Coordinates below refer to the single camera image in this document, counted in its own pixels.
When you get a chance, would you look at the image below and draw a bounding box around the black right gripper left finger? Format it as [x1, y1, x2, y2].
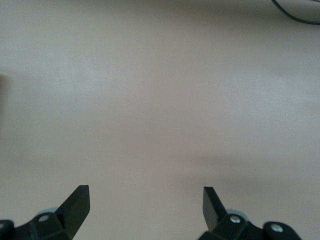
[0, 184, 91, 240]

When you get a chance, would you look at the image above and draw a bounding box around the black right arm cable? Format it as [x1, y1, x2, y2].
[271, 0, 320, 26]

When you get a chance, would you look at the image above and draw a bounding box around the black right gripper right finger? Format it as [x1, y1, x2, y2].
[198, 186, 301, 240]

